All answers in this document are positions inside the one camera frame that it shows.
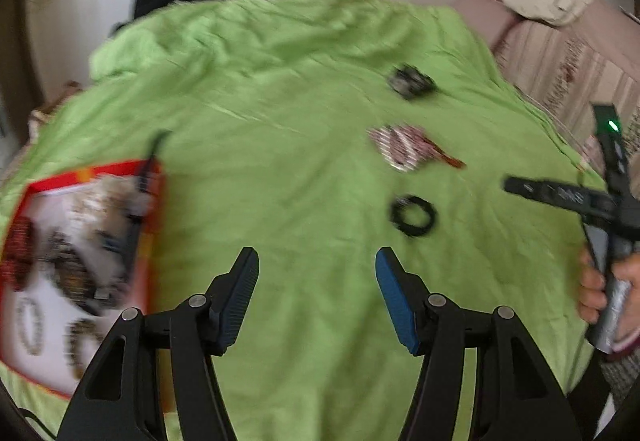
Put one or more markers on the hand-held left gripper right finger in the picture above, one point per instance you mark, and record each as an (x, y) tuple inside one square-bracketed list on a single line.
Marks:
[(400, 303)]

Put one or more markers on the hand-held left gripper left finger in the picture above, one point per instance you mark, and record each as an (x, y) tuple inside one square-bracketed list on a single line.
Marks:
[(235, 303)]

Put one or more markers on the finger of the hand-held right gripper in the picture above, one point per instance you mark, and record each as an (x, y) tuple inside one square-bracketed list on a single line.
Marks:
[(550, 193)]

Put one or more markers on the blue striped hair band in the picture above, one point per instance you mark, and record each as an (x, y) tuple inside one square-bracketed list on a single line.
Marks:
[(135, 221)]

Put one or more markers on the red cardboard box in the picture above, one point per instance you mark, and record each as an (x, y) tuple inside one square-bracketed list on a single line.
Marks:
[(80, 271)]

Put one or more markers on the leopard print scrunchie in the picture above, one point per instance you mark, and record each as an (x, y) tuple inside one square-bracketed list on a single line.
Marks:
[(72, 271)]

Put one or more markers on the white cherry print scrunchie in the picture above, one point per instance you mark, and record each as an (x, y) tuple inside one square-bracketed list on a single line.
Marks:
[(100, 198)]

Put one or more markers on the dark red dotted scrunchie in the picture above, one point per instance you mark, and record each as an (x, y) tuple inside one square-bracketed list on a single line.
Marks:
[(20, 248)]

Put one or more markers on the person's right hand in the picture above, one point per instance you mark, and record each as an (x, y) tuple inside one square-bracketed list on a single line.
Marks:
[(592, 293)]

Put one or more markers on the striped floral sofa cover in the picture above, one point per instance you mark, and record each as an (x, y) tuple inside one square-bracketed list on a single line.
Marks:
[(565, 66)]

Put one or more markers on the red checkered scrunchie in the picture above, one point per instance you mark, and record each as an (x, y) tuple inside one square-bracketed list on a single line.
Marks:
[(400, 147)]

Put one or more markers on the dark sheer scrunchie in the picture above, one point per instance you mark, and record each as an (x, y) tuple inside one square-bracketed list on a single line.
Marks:
[(411, 82)]

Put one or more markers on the green blanket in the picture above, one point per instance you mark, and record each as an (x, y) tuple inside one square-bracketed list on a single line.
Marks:
[(310, 121)]

